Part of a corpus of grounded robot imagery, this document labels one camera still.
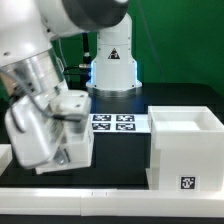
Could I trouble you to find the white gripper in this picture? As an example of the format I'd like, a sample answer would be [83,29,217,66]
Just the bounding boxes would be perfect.
[4,89,91,170]

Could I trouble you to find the white small drawer with knob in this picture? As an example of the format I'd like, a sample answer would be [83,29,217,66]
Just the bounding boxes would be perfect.
[35,117,94,175]

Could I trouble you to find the white drawer box frame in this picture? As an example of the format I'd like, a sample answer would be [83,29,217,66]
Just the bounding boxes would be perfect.
[147,106,224,191]

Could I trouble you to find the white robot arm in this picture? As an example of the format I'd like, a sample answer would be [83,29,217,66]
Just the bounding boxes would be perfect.
[0,0,141,174]

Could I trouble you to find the white left fence block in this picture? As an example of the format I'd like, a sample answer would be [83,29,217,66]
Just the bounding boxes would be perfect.
[0,144,12,176]

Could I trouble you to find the white marker sheet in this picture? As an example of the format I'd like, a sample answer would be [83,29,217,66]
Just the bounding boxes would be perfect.
[90,114,150,133]

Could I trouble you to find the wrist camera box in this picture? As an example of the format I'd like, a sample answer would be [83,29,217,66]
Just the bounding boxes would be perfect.
[50,90,91,122]

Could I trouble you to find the white front fence rail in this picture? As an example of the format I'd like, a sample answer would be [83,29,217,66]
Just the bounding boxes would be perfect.
[0,188,224,218]

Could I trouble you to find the black cable bundle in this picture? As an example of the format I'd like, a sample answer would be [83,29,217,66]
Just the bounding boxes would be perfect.
[49,32,98,83]

